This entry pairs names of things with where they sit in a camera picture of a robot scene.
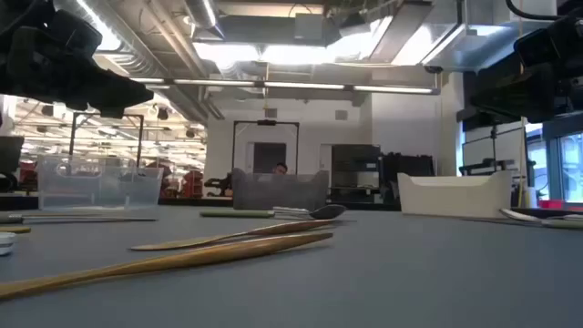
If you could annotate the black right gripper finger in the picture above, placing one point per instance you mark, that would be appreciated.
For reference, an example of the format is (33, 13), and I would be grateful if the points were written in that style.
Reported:
(514, 98)

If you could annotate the dark grey utensil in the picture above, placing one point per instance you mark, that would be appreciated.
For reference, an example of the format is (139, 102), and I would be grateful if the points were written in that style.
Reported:
(91, 219)

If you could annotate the pale green utensil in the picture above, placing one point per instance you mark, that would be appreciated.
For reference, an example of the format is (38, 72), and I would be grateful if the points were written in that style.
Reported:
(519, 215)
(567, 217)

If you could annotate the wooden utensil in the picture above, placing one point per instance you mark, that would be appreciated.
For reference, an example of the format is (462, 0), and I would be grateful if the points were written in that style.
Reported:
(182, 260)
(255, 232)
(13, 229)

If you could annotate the silver utensil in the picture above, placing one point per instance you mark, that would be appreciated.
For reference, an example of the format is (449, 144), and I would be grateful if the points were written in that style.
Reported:
(291, 213)

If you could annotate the dark grey spoon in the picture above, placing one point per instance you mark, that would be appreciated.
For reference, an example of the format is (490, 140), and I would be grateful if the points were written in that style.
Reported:
(328, 212)

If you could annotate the black background robot arm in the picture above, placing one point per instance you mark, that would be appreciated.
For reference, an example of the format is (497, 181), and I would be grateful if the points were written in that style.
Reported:
(221, 182)

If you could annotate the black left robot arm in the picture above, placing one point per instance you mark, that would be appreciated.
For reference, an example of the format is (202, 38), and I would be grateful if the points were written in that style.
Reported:
(20, 11)

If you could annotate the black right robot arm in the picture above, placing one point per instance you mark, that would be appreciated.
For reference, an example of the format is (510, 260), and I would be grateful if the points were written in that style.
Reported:
(571, 9)

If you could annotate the yellow pole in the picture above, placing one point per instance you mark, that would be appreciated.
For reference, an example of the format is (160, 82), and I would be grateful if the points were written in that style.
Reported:
(522, 159)

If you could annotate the clear plastic bin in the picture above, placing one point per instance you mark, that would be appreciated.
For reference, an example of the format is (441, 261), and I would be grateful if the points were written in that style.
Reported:
(100, 187)

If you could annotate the black chair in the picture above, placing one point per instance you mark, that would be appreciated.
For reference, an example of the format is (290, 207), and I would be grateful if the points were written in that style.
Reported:
(10, 159)

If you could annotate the red cart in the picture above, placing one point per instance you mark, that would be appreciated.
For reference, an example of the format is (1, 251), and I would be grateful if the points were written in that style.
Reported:
(193, 182)

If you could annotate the red box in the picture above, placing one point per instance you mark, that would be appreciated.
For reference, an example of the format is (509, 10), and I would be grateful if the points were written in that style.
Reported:
(550, 204)

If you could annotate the white plastic bin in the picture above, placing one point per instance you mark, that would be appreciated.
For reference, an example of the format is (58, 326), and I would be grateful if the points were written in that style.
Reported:
(455, 198)

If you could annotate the black equipment rack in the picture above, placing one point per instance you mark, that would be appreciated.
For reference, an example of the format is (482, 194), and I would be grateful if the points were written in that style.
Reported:
(410, 166)

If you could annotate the white round cap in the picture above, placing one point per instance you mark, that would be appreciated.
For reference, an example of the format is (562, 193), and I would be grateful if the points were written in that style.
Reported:
(6, 243)

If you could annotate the black shelf cabinet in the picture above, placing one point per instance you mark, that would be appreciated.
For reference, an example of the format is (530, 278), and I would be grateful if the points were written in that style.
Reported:
(355, 173)

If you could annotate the person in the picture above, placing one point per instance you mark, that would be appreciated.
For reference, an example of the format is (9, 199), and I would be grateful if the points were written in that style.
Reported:
(280, 169)

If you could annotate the grey translucent bin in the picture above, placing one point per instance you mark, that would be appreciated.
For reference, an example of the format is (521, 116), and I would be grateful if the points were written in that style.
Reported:
(278, 191)

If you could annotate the ceiling light strip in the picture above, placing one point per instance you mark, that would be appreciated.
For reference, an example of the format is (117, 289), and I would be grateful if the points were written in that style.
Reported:
(300, 85)

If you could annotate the black metal frame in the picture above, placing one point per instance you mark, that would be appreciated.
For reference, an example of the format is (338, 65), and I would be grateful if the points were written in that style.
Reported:
(266, 123)
(73, 136)

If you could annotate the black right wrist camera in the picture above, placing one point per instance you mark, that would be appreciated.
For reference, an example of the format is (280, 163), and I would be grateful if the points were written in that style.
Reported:
(551, 43)

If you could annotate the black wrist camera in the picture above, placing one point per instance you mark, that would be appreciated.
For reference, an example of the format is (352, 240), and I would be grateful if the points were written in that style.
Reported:
(73, 34)
(551, 43)

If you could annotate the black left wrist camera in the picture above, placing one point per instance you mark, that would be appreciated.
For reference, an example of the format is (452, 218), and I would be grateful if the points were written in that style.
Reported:
(73, 34)

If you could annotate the silver ventilation duct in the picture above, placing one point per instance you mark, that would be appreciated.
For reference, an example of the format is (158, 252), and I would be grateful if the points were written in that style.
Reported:
(150, 50)

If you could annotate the ceiling security camera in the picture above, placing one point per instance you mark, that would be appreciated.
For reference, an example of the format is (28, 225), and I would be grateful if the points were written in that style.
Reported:
(433, 69)

